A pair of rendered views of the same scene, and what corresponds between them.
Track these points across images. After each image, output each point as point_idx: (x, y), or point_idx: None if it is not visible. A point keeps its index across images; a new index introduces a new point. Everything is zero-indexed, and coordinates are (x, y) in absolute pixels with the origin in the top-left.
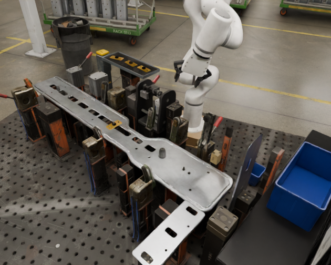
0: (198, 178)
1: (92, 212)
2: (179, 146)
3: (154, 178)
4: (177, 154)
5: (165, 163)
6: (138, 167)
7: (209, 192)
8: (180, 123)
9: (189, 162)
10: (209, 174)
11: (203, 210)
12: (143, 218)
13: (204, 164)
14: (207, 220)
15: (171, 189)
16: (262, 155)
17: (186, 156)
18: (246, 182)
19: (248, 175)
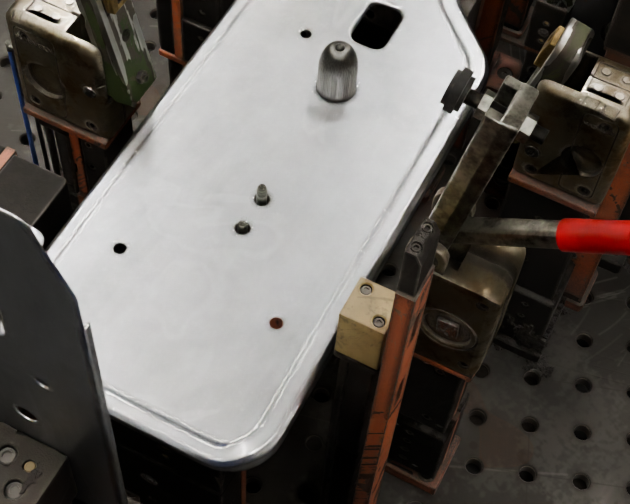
0: (213, 276)
1: (154, 42)
2: (437, 150)
3: (168, 87)
4: (375, 154)
5: (284, 111)
6: (226, 11)
7: (124, 340)
8: (566, 78)
9: (330, 218)
10: (258, 329)
11: None
12: (73, 179)
13: (336, 295)
14: (146, 471)
15: (108, 169)
16: None
17: (372, 196)
18: (83, 448)
19: (70, 414)
